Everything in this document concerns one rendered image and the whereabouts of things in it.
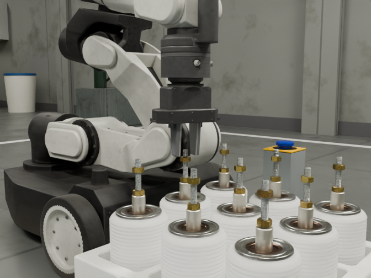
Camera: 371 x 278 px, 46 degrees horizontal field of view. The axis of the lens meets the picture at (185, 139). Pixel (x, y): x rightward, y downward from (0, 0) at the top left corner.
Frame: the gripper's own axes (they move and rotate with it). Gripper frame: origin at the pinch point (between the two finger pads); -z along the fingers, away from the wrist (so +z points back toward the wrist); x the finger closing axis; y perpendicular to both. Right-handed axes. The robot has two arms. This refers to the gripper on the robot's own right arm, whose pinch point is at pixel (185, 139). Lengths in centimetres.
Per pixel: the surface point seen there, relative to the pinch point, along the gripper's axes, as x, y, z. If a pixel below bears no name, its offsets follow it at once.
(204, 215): -1.7, 4.4, -13.3
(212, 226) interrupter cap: 3.6, 16.8, -10.7
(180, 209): 2.7, 3.9, -11.8
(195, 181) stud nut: 6.2, 16.4, -3.8
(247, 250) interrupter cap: 4.0, 26.5, -10.7
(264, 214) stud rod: 1.6, 26.7, -6.3
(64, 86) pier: -77, -563, 1
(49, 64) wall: -65, -613, 33
